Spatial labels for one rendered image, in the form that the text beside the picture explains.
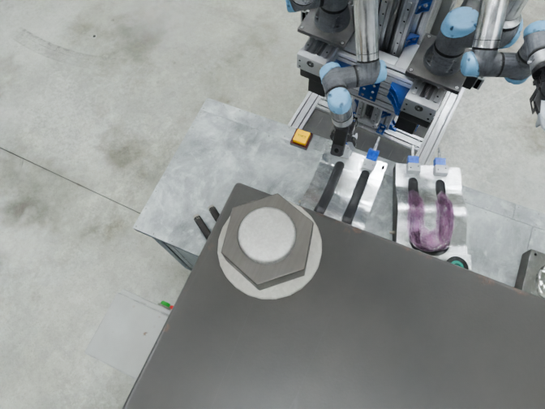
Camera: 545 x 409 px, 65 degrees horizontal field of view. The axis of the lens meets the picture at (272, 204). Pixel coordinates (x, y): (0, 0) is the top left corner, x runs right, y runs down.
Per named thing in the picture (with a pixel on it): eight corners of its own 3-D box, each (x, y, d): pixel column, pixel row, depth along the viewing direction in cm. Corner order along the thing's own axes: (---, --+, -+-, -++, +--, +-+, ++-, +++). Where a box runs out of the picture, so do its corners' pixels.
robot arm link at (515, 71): (490, 66, 140) (504, 42, 130) (525, 66, 140) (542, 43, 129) (492, 86, 138) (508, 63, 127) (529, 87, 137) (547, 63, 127)
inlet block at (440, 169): (431, 150, 180) (435, 144, 175) (443, 151, 180) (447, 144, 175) (431, 178, 176) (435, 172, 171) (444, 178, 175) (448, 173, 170)
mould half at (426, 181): (392, 169, 181) (398, 157, 171) (456, 173, 179) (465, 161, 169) (392, 285, 163) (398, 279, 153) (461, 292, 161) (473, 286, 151)
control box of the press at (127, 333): (224, 331, 238) (126, 275, 101) (274, 354, 232) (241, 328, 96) (206, 369, 231) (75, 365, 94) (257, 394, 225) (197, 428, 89)
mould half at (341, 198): (326, 152, 186) (328, 137, 173) (384, 173, 181) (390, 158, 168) (281, 256, 170) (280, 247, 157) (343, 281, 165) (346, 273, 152)
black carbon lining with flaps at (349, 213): (335, 161, 176) (337, 151, 167) (372, 174, 173) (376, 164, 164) (304, 235, 165) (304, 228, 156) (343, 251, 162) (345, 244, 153)
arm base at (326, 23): (323, 2, 187) (325, -18, 177) (355, 13, 183) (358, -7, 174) (308, 25, 182) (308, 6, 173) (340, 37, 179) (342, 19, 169)
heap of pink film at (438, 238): (404, 188, 171) (409, 180, 164) (449, 192, 170) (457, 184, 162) (404, 251, 162) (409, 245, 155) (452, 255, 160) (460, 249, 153)
